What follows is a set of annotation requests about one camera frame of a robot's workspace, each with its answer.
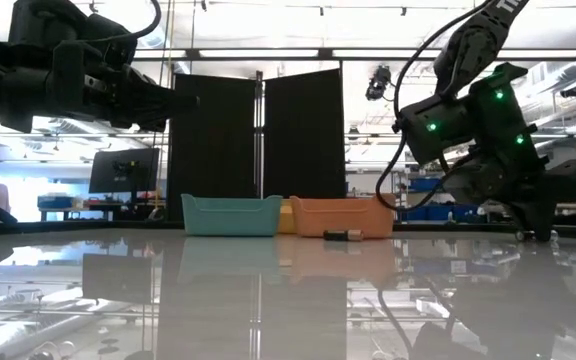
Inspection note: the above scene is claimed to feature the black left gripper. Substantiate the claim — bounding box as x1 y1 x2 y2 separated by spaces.
51 40 200 134

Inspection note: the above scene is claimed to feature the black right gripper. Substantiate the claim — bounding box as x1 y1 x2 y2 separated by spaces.
490 113 576 242

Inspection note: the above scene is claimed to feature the black computer monitor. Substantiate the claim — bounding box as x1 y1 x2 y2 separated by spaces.
88 148 160 206

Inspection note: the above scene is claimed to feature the blue storage bin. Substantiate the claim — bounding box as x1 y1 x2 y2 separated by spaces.
398 204 442 222
410 178 442 192
440 204 479 222

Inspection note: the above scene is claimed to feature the black partition panel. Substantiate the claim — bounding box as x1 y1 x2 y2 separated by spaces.
263 68 347 200
166 73 258 222

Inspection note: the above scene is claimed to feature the dark desk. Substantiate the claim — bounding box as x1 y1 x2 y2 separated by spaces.
37 202 169 222

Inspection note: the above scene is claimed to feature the black partition pole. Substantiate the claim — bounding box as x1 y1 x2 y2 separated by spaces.
254 69 265 199

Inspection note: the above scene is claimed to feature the blue box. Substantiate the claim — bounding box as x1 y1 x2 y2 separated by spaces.
37 194 75 210

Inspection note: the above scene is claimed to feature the teal plastic bin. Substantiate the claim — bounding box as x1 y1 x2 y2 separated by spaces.
181 193 283 238

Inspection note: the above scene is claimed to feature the yellow plastic bin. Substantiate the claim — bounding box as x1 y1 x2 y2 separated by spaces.
277 199 298 235

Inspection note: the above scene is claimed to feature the orange plastic bin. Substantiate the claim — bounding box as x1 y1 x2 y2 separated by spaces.
290 194 397 239

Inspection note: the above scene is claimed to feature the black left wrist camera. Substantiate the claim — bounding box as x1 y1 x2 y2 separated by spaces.
86 12 138 66

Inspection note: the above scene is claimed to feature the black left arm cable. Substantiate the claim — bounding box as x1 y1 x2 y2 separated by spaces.
92 0 163 42

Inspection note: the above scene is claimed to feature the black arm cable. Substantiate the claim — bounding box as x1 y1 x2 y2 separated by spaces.
92 0 163 42
375 0 492 211

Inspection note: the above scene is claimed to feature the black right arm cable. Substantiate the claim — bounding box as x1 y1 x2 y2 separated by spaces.
375 0 492 211

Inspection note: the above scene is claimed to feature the black overhead frame beam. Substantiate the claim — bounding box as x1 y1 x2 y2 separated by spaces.
132 48 576 62

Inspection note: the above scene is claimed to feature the black overhead camera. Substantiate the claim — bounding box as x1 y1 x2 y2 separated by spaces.
365 64 394 101

